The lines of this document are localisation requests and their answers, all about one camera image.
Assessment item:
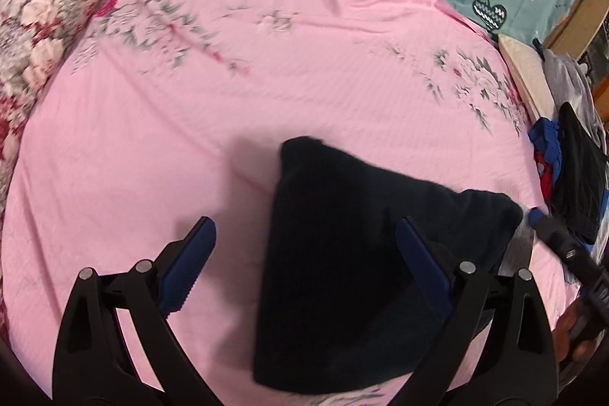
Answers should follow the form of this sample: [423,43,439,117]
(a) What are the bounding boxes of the grey garment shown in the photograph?
[541,49,606,141]

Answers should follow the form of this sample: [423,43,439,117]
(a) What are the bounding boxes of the dark navy pants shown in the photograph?
[252,136,528,393]

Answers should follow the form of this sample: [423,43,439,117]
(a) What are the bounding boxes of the red garment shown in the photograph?
[534,151,558,198]

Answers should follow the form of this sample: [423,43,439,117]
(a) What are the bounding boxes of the pink floral bed sheet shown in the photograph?
[0,0,587,406]

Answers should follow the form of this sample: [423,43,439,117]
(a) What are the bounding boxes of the blue garment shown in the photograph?
[529,119,565,170]

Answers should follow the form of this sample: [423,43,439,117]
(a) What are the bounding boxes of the black garment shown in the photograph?
[551,102,609,246]

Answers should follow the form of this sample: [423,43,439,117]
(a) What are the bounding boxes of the cream quilted pillow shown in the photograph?
[497,32,558,127]

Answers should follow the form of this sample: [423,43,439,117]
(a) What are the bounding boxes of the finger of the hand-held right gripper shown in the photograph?
[528,206,579,262]

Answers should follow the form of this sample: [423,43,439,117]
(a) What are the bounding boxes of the red floral pillow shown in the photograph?
[0,0,125,197]

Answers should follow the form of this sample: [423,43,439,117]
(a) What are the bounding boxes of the person's right hand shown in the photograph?
[554,300,601,363]

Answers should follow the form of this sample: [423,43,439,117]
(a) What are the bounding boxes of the wooden bed frame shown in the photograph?
[542,0,609,51]

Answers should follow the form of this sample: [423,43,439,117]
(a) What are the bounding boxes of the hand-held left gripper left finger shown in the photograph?
[51,216,218,406]

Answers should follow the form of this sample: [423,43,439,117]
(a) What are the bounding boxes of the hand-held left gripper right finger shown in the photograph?
[395,216,559,406]

